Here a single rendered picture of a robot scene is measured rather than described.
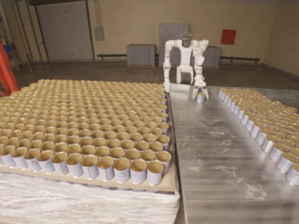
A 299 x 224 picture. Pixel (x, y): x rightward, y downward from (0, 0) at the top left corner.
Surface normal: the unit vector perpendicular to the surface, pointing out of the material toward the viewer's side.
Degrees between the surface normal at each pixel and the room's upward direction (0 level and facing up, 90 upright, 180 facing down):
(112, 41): 90
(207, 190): 0
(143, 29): 90
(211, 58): 92
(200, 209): 0
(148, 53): 88
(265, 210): 0
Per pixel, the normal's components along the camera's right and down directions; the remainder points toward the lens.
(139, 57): -0.12, 0.49
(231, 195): 0.00, -0.88
